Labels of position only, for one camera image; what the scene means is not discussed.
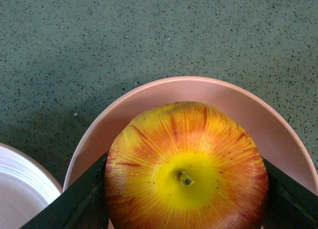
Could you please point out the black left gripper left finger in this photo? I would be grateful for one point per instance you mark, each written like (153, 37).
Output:
(80, 206)

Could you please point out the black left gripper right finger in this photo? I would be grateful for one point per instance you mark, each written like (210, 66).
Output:
(290, 205)

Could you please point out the pink bowl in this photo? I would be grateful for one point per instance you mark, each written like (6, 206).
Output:
(275, 139)

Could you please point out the red yellow apple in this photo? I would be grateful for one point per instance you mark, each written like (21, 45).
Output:
(185, 165)

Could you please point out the pink plate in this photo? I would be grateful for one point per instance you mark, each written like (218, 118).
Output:
(26, 188)

